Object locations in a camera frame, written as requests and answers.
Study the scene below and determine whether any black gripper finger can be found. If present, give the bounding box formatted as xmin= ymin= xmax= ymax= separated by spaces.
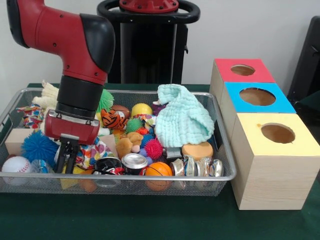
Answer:
xmin=55 ymin=139 xmax=69 ymax=175
xmin=65 ymin=141 xmax=81 ymax=175

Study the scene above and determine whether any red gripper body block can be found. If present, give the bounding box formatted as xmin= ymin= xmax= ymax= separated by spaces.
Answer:
xmin=44 ymin=109 xmax=101 ymax=146

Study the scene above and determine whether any crushed clear bottle blue label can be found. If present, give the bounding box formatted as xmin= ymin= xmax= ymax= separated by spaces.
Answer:
xmin=31 ymin=159 xmax=55 ymax=174

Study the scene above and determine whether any colourful dotted packet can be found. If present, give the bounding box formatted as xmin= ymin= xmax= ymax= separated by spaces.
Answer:
xmin=74 ymin=137 xmax=114 ymax=170

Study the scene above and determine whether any cream knitted cloth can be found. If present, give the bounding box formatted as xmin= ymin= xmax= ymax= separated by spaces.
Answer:
xmin=31 ymin=79 xmax=111 ymax=141

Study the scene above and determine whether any small tiger plush toy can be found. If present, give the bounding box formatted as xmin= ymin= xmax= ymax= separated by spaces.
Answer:
xmin=99 ymin=108 xmax=129 ymax=131

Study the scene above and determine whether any wooden box with three holes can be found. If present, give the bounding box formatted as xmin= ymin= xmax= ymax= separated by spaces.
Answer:
xmin=209 ymin=58 xmax=320 ymax=211

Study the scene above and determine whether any blue spiky rubber ball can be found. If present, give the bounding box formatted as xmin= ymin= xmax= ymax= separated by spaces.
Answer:
xmin=21 ymin=129 xmax=60 ymax=163

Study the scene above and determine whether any white baseball red stitching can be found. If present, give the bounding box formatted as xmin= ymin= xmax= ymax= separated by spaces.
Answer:
xmin=1 ymin=156 xmax=32 ymax=185

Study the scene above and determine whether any green spiky rubber ball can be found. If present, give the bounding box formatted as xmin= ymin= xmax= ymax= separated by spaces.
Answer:
xmin=99 ymin=88 xmax=115 ymax=111

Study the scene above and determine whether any plain wooden block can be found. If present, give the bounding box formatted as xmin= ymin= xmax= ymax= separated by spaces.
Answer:
xmin=4 ymin=128 xmax=35 ymax=156

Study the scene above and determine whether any small orange basketball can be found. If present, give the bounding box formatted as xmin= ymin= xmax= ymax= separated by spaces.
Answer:
xmin=144 ymin=161 xmax=174 ymax=191

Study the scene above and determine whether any dark green table cloth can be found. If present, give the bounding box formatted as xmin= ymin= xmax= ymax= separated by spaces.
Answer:
xmin=0 ymin=82 xmax=320 ymax=240
xmin=296 ymin=91 xmax=320 ymax=131

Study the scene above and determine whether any mint green knitted cloth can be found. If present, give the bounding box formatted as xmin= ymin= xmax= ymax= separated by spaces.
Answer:
xmin=154 ymin=83 xmax=215 ymax=147

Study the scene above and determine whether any round orange sponge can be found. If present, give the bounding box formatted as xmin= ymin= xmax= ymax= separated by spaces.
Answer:
xmin=181 ymin=141 xmax=215 ymax=161

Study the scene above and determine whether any crushed flattened drink can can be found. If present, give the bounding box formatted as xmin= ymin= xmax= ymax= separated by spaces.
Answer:
xmin=170 ymin=154 xmax=224 ymax=177

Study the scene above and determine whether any black floor stand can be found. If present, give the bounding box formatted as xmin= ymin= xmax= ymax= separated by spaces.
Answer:
xmin=286 ymin=15 xmax=320 ymax=101

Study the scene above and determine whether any shallow wire mesh bin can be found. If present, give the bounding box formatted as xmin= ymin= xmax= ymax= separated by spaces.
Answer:
xmin=0 ymin=87 xmax=238 ymax=197

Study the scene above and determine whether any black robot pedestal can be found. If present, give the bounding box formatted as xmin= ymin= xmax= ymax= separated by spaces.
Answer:
xmin=96 ymin=0 xmax=201 ymax=85

